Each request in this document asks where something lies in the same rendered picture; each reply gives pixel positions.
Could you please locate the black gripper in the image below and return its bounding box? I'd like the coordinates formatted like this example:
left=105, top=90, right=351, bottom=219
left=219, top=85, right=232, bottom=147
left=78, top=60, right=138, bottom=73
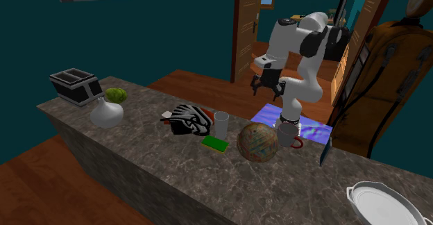
left=251, top=67, right=286, bottom=102

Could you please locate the blue purple patterned robot stand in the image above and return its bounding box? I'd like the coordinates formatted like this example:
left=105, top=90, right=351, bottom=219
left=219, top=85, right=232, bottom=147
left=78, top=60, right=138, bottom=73
left=250, top=103, right=334, bottom=168

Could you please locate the multicoloured striped ball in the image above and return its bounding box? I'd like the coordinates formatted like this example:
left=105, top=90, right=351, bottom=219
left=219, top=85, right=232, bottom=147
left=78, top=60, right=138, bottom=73
left=236, top=122, right=280, bottom=163

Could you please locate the grey plain cup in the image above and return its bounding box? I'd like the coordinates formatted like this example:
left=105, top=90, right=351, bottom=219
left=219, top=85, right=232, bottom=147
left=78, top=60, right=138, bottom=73
left=213, top=110, right=230, bottom=140

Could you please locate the green yellow sponge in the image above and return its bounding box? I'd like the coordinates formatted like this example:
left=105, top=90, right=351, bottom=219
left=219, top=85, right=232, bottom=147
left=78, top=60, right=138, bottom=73
left=201, top=135, right=230, bottom=154

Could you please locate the zebra striped black white bag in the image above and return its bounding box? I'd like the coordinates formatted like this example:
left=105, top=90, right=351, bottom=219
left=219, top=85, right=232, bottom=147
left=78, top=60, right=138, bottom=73
left=160, top=103, right=216, bottom=137

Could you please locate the desk with black monitor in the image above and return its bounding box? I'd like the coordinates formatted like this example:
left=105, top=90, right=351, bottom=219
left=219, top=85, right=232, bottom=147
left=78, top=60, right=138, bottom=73
left=290, top=0, right=350, bottom=27

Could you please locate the light brown wooden door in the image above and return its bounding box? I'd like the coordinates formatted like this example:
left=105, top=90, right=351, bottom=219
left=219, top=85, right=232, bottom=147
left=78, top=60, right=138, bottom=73
left=330, top=0, right=399, bottom=108

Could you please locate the green artichoke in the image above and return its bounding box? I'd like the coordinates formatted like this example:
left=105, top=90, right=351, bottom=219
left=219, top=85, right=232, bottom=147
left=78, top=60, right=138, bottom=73
left=104, top=87, right=128, bottom=104

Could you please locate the white round vase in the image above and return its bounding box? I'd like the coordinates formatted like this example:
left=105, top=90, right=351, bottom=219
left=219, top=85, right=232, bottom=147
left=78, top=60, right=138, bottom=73
left=89, top=97, right=125, bottom=129

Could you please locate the white oval dish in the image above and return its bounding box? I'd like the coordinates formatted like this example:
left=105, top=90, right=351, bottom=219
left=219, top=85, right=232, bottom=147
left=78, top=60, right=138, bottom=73
left=346, top=181, right=433, bottom=225

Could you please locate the black silver toaster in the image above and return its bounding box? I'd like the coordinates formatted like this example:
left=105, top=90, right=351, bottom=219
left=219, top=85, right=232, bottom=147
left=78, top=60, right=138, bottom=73
left=49, top=67, right=104, bottom=108

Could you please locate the grey mug with red handle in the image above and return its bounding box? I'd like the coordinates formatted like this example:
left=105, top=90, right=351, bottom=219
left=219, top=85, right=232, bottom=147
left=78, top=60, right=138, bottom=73
left=276, top=122, right=304, bottom=149

